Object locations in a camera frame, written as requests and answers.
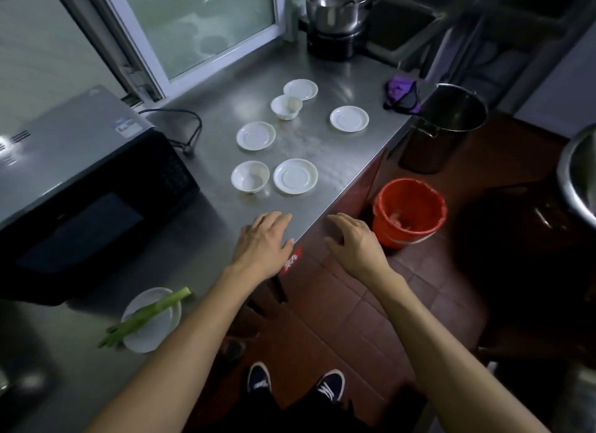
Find small white bowl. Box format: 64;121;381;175
231;160;271;195
270;94;303;121

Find person's left forearm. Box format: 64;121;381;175
84;264;273;433

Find person's right forearm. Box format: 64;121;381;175
368;272;552;433

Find person's dark trousers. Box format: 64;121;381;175
205;388;368;433

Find person's right hand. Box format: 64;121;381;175
324;213;397;285

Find black power cable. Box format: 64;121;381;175
138;108;204;158

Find person's left blue shoe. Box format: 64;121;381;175
247;361;272;394

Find person's right blue shoe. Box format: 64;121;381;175
316;369;346;403

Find red plastic bucket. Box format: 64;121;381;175
372;178;449;250

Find green onion stalk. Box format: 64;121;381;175
97;286;192;349

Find purple cloth bag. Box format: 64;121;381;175
383;74;422;116

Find large steel stockpot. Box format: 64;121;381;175
398;83;488;175

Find white window frame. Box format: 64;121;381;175
47;0;299;109

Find stainless steel cooking pot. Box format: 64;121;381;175
303;0;387;35

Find white plate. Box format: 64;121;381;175
120;287;182;354

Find white saucer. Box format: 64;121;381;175
273;158;319;196
282;79;319;102
330;105;370;133
236;121;277;151

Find steel sink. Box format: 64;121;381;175
365;0;450;72

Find black portable stove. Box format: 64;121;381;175
305;25;368;62

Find person's blue shoe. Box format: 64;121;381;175
247;361;272;394
316;369;346;403

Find steel basin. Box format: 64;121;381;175
556;122;596;231

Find black microwave oven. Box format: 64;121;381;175
0;84;201;308

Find red sticker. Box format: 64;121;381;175
281;246;303;276

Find person's left hand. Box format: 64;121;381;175
231;211;296;281

